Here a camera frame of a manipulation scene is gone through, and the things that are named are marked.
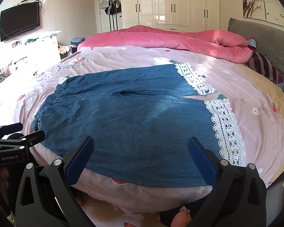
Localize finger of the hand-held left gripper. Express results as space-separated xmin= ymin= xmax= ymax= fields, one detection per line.
xmin=18 ymin=130 xmax=46 ymax=146
xmin=0 ymin=122 xmax=23 ymax=137

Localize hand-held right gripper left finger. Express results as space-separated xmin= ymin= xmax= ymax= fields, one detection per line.
xmin=15 ymin=136 xmax=95 ymax=227

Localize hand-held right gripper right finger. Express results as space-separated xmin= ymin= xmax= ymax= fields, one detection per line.
xmin=187 ymin=137 xmax=267 ymax=227

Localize blue denim pants with lace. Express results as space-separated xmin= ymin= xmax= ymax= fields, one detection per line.
xmin=31 ymin=64 xmax=247 ymax=190

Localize person's black clothing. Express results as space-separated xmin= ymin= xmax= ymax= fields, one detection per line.
xmin=159 ymin=201 xmax=204 ymax=227

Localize white dresser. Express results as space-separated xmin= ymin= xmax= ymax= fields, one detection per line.
xmin=0 ymin=34 xmax=62 ymax=93

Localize pink strawberry print bed sheet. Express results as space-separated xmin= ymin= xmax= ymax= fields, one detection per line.
xmin=0 ymin=45 xmax=284 ymax=214

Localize dark bedside stool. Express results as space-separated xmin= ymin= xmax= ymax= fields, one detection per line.
xmin=59 ymin=45 xmax=79 ymax=61

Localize stack of folded clothes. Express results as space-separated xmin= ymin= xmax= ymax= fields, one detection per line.
xmin=70 ymin=37 xmax=86 ymax=46

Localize striped pillow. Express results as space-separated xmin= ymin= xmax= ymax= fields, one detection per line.
xmin=245 ymin=51 xmax=284 ymax=83

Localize small colourful cushion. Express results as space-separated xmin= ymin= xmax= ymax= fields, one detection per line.
xmin=247 ymin=37 xmax=257 ymax=51

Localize pink quilt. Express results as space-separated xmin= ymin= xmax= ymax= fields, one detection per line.
xmin=77 ymin=25 xmax=254 ymax=64

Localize grey padded headboard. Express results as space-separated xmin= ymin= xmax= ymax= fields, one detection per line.
xmin=228 ymin=18 xmax=284 ymax=86

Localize white door with hanging bags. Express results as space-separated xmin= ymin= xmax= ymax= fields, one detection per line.
xmin=95 ymin=0 xmax=123 ymax=32

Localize cream wardrobe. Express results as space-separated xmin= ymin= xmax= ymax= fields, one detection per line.
xmin=84 ymin=0 xmax=220 ymax=32

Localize black wall television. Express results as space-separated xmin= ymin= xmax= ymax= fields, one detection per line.
xmin=0 ymin=2 xmax=41 ymax=42

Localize floral wall painting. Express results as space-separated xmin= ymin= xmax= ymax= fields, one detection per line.
xmin=239 ymin=0 xmax=284 ymax=31

